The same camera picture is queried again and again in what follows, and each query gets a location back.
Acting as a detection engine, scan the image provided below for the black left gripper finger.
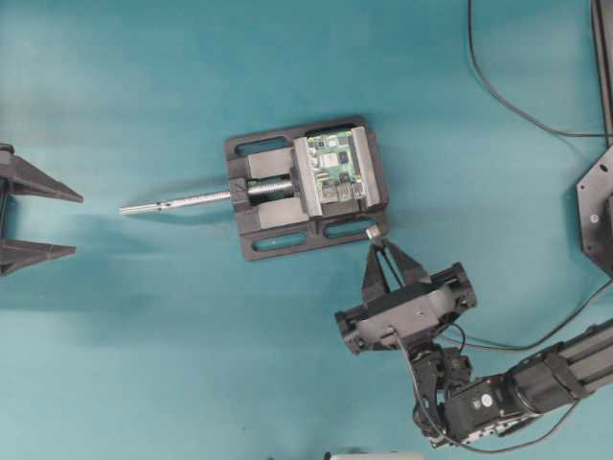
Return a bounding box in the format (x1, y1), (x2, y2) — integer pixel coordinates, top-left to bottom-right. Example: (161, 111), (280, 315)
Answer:
(1, 239), (77, 277)
(1, 144), (83, 203)

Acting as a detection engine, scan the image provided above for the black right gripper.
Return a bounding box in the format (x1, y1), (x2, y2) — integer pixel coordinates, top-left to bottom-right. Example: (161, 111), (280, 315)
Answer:
(335, 239), (477, 355)

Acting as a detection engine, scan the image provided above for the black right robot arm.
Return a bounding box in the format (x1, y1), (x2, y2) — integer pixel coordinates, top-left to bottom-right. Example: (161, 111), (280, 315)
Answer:
(335, 238), (612, 447)

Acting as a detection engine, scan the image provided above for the green PCB board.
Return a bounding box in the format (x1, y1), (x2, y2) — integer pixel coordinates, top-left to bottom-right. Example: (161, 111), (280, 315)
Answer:
(306, 130), (366, 204)

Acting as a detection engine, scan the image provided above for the black vise with steel screw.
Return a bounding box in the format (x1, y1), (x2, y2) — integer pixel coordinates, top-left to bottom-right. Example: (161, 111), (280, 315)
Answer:
(120, 115), (390, 261)

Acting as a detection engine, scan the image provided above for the white object at bottom edge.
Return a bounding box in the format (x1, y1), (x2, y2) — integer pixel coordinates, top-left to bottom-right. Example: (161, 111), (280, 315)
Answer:
(323, 451), (424, 460)

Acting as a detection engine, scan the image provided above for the black camera cable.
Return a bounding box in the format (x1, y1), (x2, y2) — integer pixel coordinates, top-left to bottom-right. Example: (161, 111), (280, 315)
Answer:
(397, 320), (480, 440)

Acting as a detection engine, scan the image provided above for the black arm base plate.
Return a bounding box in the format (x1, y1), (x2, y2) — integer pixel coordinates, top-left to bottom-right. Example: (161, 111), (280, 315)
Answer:
(577, 148), (612, 277)

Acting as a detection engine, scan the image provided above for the black cable on table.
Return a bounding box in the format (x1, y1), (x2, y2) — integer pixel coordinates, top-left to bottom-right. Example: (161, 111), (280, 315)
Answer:
(466, 0), (613, 350)

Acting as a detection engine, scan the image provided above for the black frame rail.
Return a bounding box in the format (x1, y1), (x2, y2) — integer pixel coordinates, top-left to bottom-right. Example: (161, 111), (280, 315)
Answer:
(591, 0), (612, 134)

